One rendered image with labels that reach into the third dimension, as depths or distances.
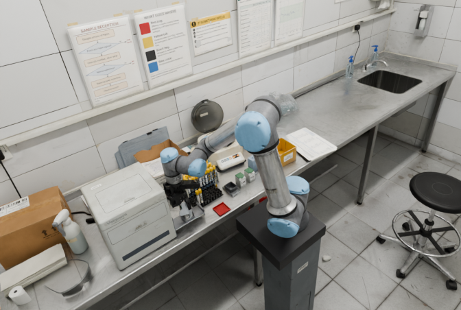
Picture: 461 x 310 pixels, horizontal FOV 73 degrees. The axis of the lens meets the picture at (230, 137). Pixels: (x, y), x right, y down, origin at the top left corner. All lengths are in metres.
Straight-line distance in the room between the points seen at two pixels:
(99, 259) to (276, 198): 0.87
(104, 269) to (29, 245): 0.37
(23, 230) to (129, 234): 0.49
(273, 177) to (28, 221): 1.11
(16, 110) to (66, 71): 0.28
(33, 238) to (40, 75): 0.73
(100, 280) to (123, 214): 0.33
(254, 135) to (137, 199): 0.60
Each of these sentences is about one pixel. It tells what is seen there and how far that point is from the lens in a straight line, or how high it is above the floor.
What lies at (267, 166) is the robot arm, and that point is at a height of 1.38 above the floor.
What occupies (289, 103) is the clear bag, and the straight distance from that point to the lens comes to 2.38.
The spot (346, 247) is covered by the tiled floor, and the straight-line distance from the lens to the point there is 2.64.
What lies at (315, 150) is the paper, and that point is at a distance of 1.99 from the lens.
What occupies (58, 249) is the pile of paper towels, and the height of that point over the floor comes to 0.91.
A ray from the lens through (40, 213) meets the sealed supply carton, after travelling 1.69.
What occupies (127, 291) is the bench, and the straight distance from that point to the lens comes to 2.21.
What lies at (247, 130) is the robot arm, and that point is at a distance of 0.97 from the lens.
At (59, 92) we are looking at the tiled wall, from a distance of 1.72.
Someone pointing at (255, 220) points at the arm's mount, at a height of 0.95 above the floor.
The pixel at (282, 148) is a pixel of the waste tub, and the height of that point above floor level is 0.90.
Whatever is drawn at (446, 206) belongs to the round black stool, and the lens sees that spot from 2.19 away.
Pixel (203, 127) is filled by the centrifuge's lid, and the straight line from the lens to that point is 2.05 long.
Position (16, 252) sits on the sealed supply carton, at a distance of 1.75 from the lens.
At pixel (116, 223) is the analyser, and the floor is 1.14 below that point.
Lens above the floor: 2.04
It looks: 33 degrees down
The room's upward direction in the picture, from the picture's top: 6 degrees counter-clockwise
